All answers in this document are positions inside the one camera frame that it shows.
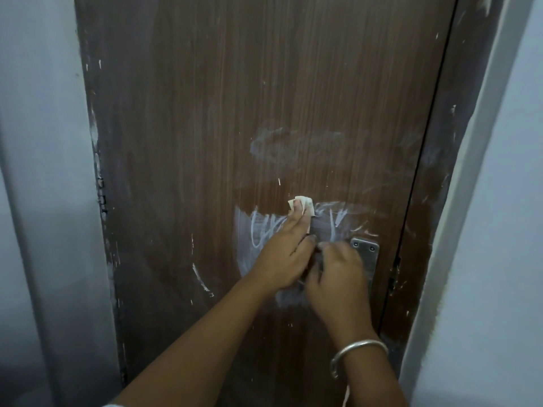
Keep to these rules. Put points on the person's right hand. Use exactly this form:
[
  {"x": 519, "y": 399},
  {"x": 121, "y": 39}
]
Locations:
[{"x": 339, "y": 292}]

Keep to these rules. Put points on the person's left hand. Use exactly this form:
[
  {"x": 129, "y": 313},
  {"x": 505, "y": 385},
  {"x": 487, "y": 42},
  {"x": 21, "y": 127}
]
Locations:
[{"x": 282, "y": 254}]

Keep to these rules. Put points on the small white cloth wad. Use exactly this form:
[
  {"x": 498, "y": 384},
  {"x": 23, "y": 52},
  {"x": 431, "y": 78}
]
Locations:
[{"x": 303, "y": 204}]

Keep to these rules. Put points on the brown wooden door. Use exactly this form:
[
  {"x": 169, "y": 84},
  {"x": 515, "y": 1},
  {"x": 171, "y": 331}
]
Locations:
[{"x": 254, "y": 101}]

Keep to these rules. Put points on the person's right forearm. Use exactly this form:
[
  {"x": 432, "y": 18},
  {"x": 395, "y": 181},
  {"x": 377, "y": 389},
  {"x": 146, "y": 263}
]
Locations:
[{"x": 373, "y": 377}]

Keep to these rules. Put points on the person's left forearm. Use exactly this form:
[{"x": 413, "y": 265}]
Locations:
[{"x": 191, "y": 347}]

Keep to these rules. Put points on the silver bangle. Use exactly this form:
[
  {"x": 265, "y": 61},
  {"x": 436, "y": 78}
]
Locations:
[{"x": 360, "y": 344}]

